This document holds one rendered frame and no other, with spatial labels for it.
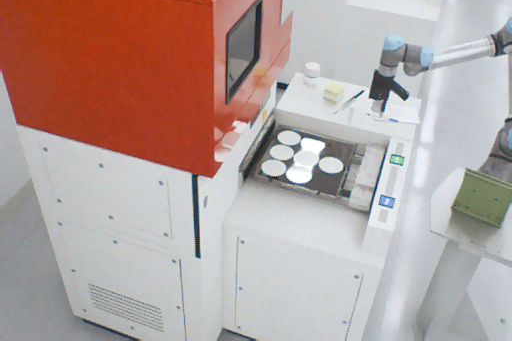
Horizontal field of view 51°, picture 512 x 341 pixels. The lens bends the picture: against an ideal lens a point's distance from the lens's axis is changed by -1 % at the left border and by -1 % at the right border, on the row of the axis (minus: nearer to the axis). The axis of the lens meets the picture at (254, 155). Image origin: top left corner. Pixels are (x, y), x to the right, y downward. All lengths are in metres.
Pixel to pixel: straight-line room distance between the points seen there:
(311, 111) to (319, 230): 0.61
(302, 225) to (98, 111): 0.89
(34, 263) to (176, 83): 1.89
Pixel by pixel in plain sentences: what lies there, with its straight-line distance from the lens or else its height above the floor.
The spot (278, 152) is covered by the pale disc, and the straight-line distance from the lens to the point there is 2.31.
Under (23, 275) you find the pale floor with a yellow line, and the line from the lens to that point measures 3.17.
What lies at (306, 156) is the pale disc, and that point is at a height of 0.90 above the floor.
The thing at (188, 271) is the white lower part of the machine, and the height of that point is 0.72.
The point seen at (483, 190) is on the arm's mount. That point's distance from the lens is 2.27.
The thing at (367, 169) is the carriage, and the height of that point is 0.88.
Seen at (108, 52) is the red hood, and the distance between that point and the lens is 1.60.
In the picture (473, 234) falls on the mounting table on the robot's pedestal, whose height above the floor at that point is 0.82.
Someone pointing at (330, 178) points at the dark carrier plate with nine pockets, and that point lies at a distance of 2.22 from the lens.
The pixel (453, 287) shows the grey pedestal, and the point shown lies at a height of 0.40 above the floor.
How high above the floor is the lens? 2.36
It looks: 40 degrees down
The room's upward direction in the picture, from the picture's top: 3 degrees clockwise
